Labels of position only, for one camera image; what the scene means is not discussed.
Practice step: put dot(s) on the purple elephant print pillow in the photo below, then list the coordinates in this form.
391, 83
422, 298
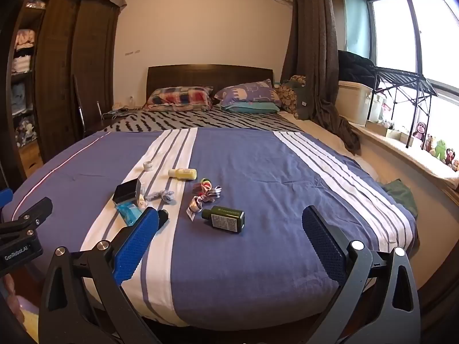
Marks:
247, 93

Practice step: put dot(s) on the dark green bottle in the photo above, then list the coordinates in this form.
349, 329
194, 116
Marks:
224, 219

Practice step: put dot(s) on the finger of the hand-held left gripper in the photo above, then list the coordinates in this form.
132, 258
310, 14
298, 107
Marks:
34, 211
5, 200

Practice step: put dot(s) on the striped paper wrapper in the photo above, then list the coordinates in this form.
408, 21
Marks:
194, 207

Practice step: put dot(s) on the black metal stand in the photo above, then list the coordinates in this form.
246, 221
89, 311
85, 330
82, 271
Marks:
79, 107

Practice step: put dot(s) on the monkey plush toy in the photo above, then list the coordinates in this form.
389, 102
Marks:
420, 130

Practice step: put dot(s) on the stack of blue clothes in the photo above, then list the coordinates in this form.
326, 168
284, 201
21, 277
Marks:
18, 96

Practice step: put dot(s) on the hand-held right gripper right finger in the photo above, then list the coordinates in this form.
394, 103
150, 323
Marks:
322, 247

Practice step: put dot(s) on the dark wooden headboard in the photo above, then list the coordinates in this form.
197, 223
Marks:
208, 75

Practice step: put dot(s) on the yellow bottle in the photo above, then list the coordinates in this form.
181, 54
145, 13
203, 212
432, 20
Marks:
183, 174

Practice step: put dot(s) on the green frog plush toy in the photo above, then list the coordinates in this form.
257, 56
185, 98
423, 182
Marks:
439, 149

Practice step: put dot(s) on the plaid pillow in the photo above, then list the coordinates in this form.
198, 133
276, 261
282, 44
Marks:
179, 98

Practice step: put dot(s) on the green cloth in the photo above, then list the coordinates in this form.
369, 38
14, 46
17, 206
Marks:
401, 195

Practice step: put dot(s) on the white tape roll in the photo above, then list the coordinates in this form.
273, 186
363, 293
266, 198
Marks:
148, 165

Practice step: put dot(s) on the zebra pattern bed sheet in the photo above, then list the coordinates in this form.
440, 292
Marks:
200, 120

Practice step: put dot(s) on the brown curtain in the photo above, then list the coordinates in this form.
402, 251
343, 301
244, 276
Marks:
312, 43

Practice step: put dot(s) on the blue white striped blanket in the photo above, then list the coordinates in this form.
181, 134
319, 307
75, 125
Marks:
251, 186

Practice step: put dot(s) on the brown plush toy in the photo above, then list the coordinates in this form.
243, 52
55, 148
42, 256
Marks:
452, 157

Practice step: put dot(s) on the black box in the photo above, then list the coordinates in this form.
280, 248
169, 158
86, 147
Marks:
125, 190

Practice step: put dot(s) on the black coat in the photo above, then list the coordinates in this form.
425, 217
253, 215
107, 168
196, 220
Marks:
355, 68

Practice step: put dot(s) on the stack of white clothes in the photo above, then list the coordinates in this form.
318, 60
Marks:
22, 65

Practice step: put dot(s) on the black folding rack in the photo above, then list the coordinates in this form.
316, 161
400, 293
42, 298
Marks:
405, 79

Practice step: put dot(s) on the brown patterned cushion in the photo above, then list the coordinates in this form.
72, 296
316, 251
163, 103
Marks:
288, 96

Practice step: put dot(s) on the dark wooden wardrobe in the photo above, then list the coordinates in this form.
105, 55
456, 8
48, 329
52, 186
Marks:
71, 79

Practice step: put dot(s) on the window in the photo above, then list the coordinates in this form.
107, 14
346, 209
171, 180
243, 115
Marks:
394, 32

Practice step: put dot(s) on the teal roller blind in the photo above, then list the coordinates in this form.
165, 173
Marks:
355, 21

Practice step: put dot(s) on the blue packet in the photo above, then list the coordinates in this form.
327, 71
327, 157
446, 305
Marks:
129, 214

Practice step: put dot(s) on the small black object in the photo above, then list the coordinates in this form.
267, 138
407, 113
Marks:
164, 216

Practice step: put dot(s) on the colourful ribbon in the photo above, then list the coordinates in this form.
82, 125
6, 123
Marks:
207, 187

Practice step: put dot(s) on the white storage box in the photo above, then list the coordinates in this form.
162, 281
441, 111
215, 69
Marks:
353, 102

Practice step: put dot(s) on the teal pillow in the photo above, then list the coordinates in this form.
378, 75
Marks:
251, 107

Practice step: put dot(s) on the person's left forearm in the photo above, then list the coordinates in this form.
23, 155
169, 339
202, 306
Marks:
10, 295

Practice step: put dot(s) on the stack of pink clothes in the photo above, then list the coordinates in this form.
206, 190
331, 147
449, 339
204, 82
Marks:
25, 39

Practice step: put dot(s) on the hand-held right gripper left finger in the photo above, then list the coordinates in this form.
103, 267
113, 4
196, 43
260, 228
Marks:
138, 245

